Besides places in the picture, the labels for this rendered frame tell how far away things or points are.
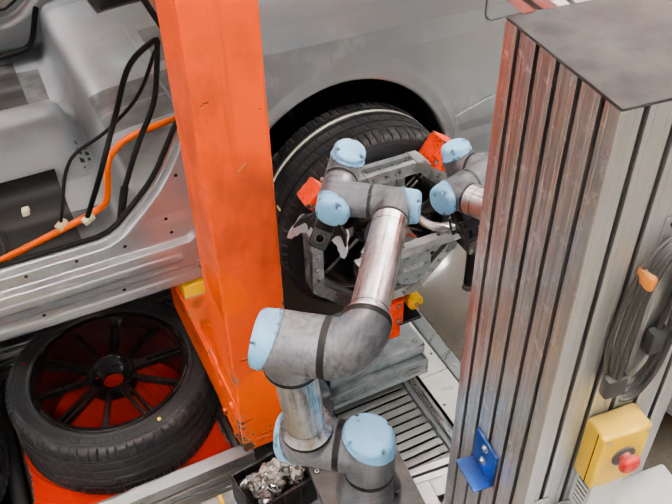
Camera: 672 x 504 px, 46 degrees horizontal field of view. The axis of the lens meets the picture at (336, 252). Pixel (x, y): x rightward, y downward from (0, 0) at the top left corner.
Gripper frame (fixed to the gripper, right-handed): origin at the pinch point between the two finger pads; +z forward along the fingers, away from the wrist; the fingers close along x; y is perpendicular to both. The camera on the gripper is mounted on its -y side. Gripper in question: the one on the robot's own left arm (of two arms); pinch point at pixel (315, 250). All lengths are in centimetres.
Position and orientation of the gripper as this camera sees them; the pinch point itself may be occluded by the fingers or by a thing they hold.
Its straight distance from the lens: 199.9
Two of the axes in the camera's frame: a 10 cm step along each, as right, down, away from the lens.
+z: -2.2, 5.9, 7.8
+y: 2.7, -7.3, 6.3
